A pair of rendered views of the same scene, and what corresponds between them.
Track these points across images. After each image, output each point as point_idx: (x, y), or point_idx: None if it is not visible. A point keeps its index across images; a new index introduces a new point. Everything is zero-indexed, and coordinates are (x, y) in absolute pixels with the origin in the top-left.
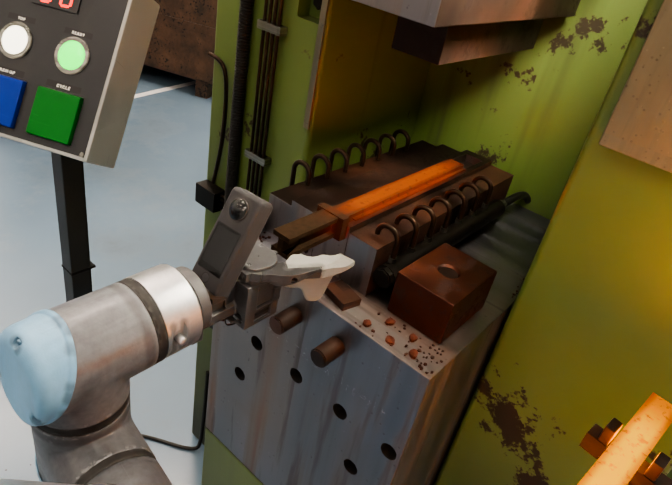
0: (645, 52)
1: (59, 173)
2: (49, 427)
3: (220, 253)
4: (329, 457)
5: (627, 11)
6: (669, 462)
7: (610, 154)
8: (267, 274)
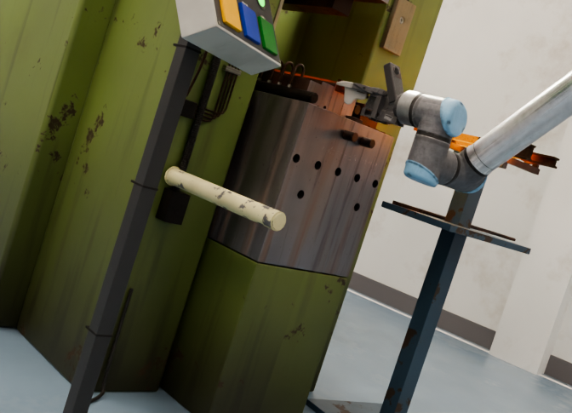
0: (394, 16)
1: (185, 88)
2: (451, 140)
3: (399, 88)
4: (346, 210)
5: None
6: (388, 163)
7: (380, 51)
8: None
